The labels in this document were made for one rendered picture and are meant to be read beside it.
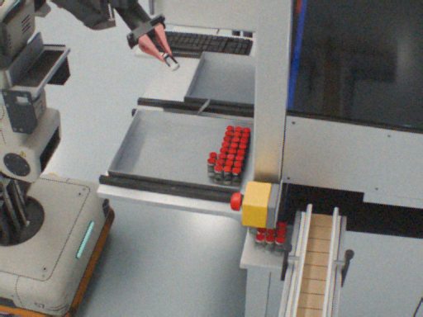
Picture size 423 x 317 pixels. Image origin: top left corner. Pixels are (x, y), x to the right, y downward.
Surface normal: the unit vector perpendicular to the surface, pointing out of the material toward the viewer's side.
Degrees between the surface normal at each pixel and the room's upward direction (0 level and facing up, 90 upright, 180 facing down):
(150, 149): 0
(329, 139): 90
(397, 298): 90
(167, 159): 0
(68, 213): 0
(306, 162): 90
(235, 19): 90
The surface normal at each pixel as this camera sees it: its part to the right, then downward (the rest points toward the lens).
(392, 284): -0.20, 0.66
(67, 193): -0.02, -0.74
